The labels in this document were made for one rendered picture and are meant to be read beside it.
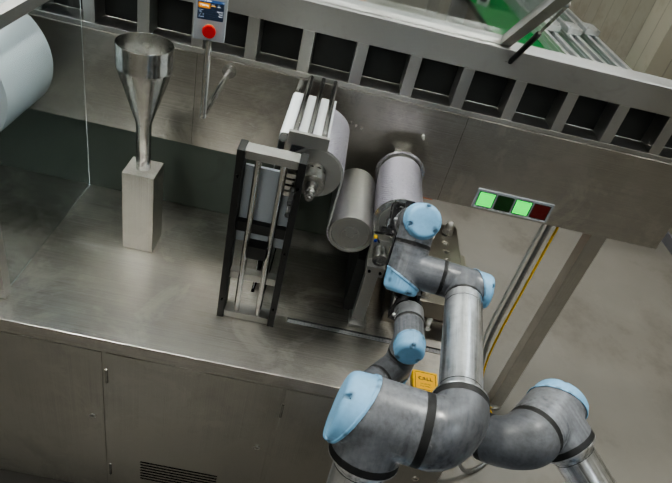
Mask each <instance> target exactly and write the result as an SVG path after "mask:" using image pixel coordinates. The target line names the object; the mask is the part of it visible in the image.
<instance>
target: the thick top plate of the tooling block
mask: <svg viewBox="0 0 672 483"><path fill-rule="evenodd" d="M444 226H445V225H442V224H441V228H440V230H439V231H438V233H437V234H436V235H435V236H434V237H433V241H432V244H431V248H430V252H429V256H433V257H436V258H439V259H443V260H446V261H449V262H452V263H456V264H459V265H461V257H460V250H459V243H458V236H457V228H456V227H454V231H453V235H451V236H447V235H445V234H444V233H443V232H442V230H443V229H444ZM420 301H421V303H422V307H423V310H424V317H427V318H432V319H437V320H442V321H443V316H444V303H445V298H444V297H441V296H438V295H435V294H431V293H430V296H429V297H428V298H422V297H421V298H420Z"/></svg>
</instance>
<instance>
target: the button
mask: <svg viewBox="0 0 672 483"><path fill-rule="evenodd" d="M410 377H411V386H413V387H416V388H419V389H422V390H426V391H429V392H432V391H433V390H434V389H435V388H436V387H437V386H438V380H437V374H434V373H429V372H425V371H420V370H415V369H413V370H412V372H411V375H410Z"/></svg>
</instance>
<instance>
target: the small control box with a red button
mask: <svg viewBox="0 0 672 483"><path fill-rule="evenodd" d="M228 1H229V0H195V7H194V23H193V38H195V39H201V40H207V41H213V42H219V43H224V41H225V32H226V22H227V11H228Z"/></svg>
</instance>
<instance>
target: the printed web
mask: <svg viewBox="0 0 672 483"><path fill-rule="evenodd" d="M349 134H350V130H349V125H348V122H347V120H346V119H345V118H344V116H343V115H342V114H341V113H339V112H338V111H336V110H335V112H334V117H333V122H332V127H331V133H330V143H329V147H328V151H327V153H328V154H330V155H331V156H333V157H334V158H335V159H336V160H337V162H338V163H339V165H340V168H341V172H342V176H341V181H340V183H339V185H338V186H337V188H336V189H335V190H334V191H333V193H332V199H331V205H330V211H329V217H328V224H327V230H326V234H327V238H328V240H329V237H328V230H329V226H330V222H331V219H332V215H333V212H334V209H335V205H336V202H337V199H338V195H339V192H340V189H341V185H342V182H343V177H344V170H345V163H346V156H347V149H348V141H349ZM307 149H310V148H306V147H301V146H297V145H293V144H292V145H291V148H290V151H291V152H295V153H298V152H300V151H303V150H307ZM395 199H406V200H410V201H413V202H415V203H423V194H422V178H421V170H420V167H419V165H418V164H417V163H416V162H415V161H414V160H412V159H410V158H407V157H402V156H399V157H393V158H390V159H388V160H387V161H385V162H384V163H383V164H382V166H381V167H380V170H379V174H378V178H377V183H376V187H375V197H374V213H375V211H376V210H377V209H378V208H379V207H380V206H381V205H382V204H384V203H386V202H388V201H391V200H395ZM329 241H330V240H329Z"/></svg>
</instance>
